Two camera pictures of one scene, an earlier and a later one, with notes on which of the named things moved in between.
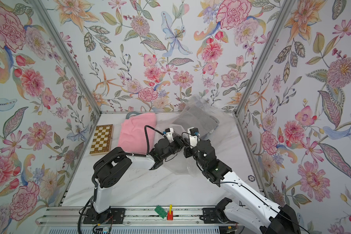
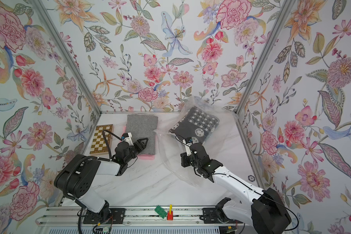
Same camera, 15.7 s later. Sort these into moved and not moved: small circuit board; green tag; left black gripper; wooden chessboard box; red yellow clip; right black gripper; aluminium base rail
Moved: right black gripper; left black gripper
Not moved: red yellow clip; green tag; wooden chessboard box; aluminium base rail; small circuit board
